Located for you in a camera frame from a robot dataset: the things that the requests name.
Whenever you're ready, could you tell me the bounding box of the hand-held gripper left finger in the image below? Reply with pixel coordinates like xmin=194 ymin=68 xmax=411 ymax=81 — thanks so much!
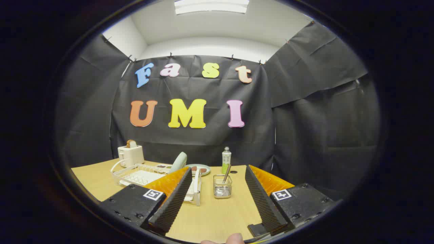
xmin=99 ymin=166 xmax=193 ymax=236

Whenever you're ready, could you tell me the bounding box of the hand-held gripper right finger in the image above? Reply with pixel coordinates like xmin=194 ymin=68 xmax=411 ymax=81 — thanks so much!
xmin=245 ymin=165 xmax=335 ymax=237

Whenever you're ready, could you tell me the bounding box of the white wire dish rack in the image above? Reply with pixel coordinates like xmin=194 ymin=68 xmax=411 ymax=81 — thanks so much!
xmin=111 ymin=164 xmax=202 ymax=206

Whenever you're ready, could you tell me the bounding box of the metal mesh basket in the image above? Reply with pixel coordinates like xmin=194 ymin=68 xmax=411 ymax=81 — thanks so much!
xmin=213 ymin=174 xmax=233 ymax=199

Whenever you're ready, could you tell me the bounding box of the wooden handle metal spoon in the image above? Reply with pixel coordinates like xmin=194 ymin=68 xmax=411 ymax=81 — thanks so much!
xmin=220 ymin=164 xmax=232 ymax=195

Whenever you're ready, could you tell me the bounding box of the pale green plate with food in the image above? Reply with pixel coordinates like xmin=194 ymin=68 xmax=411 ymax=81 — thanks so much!
xmin=185 ymin=164 xmax=211 ymax=177

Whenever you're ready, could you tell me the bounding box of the green label drink bottle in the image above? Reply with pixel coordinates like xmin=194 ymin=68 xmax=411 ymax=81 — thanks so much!
xmin=222 ymin=147 xmax=232 ymax=175

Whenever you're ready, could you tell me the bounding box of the white toaster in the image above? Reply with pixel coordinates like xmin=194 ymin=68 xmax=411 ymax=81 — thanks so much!
xmin=118 ymin=145 xmax=145 ymax=168

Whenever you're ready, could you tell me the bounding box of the white power cable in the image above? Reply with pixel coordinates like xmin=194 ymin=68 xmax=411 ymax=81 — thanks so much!
xmin=111 ymin=159 xmax=130 ymax=174

